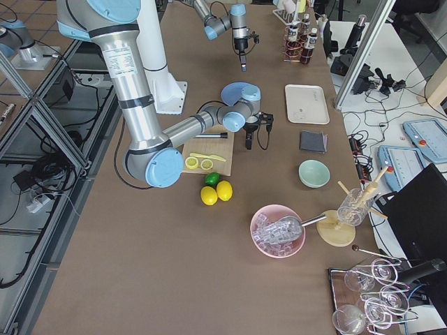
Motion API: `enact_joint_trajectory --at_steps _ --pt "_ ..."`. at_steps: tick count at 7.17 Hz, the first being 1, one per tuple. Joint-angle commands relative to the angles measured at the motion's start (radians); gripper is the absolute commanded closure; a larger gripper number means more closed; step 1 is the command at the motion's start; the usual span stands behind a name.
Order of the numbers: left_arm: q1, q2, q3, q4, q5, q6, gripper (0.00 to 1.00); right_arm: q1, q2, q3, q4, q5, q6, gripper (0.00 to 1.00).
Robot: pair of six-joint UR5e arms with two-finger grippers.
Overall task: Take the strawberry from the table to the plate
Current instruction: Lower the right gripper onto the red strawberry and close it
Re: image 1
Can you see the lemon slice lower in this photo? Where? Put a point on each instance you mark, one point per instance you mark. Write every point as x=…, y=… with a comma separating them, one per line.
x=206, y=164

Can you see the blue teach pendant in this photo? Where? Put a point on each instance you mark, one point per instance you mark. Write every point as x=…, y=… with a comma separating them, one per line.
x=429, y=136

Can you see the lemon slice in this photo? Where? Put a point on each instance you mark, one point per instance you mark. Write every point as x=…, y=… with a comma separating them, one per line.
x=191, y=163
x=206, y=164

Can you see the light green bowl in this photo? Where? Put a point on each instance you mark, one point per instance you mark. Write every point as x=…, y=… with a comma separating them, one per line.
x=313, y=174

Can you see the yellow lemon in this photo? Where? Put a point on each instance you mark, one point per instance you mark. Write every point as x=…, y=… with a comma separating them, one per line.
x=208, y=195
x=224, y=190

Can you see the pink bowl of ice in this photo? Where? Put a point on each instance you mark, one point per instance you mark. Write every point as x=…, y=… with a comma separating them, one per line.
x=263, y=218

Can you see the copper wire bottle rack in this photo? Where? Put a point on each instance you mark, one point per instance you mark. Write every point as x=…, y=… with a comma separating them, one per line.
x=297, y=59

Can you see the metal ice scoop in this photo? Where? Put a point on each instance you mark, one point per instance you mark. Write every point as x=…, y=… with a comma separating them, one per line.
x=297, y=223

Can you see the yellow lemon lower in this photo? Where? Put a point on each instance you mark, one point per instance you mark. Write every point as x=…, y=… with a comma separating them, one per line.
x=208, y=195

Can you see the green lime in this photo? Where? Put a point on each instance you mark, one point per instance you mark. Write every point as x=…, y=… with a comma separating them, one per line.
x=212, y=179

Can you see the wine glass rack tray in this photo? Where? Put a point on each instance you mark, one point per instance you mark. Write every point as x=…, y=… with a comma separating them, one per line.
x=369, y=298

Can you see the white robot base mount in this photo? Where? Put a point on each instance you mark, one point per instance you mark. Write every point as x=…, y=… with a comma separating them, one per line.
x=168, y=93

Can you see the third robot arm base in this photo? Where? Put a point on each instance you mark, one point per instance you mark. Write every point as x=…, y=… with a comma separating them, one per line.
x=17, y=42

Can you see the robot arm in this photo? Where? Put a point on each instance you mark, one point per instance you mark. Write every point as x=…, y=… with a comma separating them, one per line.
x=234, y=20
x=129, y=36

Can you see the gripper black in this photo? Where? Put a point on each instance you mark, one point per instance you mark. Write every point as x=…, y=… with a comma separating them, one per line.
x=240, y=45
x=249, y=128

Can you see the glass cup on stand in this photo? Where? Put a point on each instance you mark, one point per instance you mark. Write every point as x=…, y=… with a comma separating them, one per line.
x=351, y=211

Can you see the grey folded cloth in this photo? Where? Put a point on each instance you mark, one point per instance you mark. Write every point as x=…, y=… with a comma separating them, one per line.
x=312, y=141

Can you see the lemon slice upper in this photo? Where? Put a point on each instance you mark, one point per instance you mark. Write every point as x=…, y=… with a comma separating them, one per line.
x=191, y=163

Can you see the yellow lemon upper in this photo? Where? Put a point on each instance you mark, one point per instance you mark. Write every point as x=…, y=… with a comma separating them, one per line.
x=224, y=190

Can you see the wooden cup stand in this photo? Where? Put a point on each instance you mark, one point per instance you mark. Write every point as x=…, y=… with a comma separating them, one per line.
x=339, y=227

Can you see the black monitor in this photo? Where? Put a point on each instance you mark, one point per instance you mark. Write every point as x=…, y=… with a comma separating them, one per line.
x=417, y=215

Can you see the steel muddler black tip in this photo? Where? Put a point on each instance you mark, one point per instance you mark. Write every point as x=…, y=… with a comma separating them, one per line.
x=222, y=135

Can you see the tea bottle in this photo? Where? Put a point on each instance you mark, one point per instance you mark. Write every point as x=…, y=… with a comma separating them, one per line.
x=304, y=27
x=309, y=46
x=292, y=43

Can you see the cream rabbit tray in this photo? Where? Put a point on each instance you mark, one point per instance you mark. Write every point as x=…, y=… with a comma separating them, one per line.
x=305, y=104

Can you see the yellow plastic knife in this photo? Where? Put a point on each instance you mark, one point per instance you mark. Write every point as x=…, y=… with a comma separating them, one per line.
x=211, y=156

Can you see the tea bottle top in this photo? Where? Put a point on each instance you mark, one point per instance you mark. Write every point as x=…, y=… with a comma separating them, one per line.
x=292, y=43

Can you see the aluminium frame post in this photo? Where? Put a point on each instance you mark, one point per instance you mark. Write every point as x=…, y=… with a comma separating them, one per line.
x=372, y=31

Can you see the tea bottle lower right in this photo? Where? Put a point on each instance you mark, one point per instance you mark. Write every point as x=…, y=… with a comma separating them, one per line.
x=304, y=27

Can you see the tea bottle lower left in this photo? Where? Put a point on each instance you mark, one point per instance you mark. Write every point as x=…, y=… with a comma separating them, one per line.
x=309, y=46

